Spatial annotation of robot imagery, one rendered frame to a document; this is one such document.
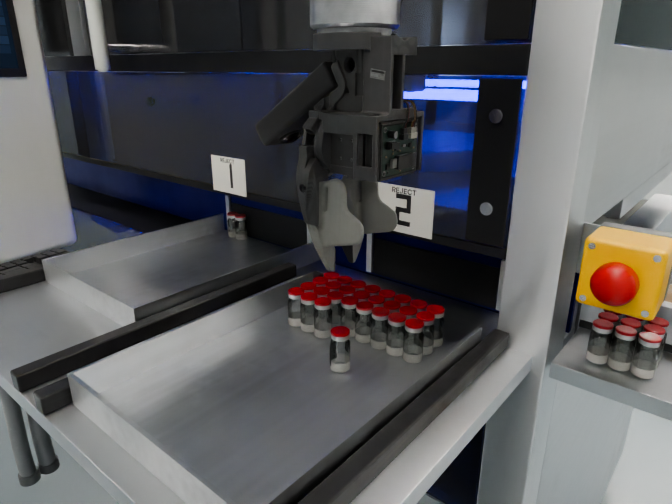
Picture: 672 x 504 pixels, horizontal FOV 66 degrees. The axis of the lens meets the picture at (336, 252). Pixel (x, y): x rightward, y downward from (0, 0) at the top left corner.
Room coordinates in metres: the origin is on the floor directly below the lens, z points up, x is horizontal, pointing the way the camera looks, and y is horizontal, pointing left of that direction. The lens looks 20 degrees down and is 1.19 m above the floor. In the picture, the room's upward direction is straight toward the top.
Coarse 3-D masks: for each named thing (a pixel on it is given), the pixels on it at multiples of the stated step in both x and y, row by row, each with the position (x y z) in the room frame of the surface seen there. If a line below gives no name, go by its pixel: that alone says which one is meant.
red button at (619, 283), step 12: (612, 264) 0.45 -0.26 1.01; (624, 264) 0.45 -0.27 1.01; (600, 276) 0.44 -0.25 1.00; (612, 276) 0.44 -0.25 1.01; (624, 276) 0.43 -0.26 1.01; (636, 276) 0.44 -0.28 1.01; (600, 288) 0.44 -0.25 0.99; (612, 288) 0.44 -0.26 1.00; (624, 288) 0.43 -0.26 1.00; (636, 288) 0.43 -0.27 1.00; (600, 300) 0.44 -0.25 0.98; (612, 300) 0.44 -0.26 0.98; (624, 300) 0.43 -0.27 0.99
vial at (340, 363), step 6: (348, 336) 0.48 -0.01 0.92; (330, 342) 0.48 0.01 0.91; (336, 342) 0.47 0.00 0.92; (342, 342) 0.47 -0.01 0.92; (348, 342) 0.48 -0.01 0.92; (336, 348) 0.47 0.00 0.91; (342, 348) 0.47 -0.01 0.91; (348, 348) 0.47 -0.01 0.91; (336, 354) 0.47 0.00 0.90; (342, 354) 0.47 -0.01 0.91; (348, 354) 0.47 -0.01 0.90; (336, 360) 0.47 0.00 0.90; (342, 360) 0.47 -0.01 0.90; (348, 360) 0.47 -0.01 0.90; (330, 366) 0.48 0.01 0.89; (336, 366) 0.47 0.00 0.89; (342, 366) 0.47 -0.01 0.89; (348, 366) 0.47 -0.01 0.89; (342, 372) 0.47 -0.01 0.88
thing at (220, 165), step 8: (216, 160) 0.86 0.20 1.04; (224, 160) 0.84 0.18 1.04; (232, 160) 0.83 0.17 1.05; (240, 160) 0.82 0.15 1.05; (216, 168) 0.86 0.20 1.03; (224, 168) 0.85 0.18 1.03; (232, 168) 0.83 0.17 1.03; (240, 168) 0.82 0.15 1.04; (216, 176) 0.86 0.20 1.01; (224, 176) 0.85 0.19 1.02; (240, 176) 0.82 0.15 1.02; (216, 184) 0.86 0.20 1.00; (224, 184) 0.85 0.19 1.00; (240, 184) 0.82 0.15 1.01; (232, 192) 0.84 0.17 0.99; (240, 192) 0.82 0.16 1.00
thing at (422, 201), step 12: (384, 192) 0.64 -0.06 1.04; (396, 192) 0.63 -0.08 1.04; (408, 192) 0.62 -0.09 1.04; (420, 192) 0.61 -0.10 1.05; (432, 192) 0.60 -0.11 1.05; (396, 204) 0.63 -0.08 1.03; (420, 204) 0.61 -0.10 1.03; (432, 204) 0.60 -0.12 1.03; (408, 216) 0.62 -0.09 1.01; (420, 216) 0.61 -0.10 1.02; (432, 216) 0.60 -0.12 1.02; (396, 228) 0.63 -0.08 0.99; (408, 228) 0.62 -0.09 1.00; (420, 228) 0.61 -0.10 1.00; (432, 228) 0.60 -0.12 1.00
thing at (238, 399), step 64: (256, 320) 0.59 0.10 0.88; (128, 384) 0.45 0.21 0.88; (192, 384) 0.45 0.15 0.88; (256, 384) 0.45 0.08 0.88; (320, 384) 0.45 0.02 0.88; (384, 384) 0.45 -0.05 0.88; (128, 448) 0.35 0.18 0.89; (192, 448) 0.36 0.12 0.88; (256, 448) 0.36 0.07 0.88; (320, 448) 0.36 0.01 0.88
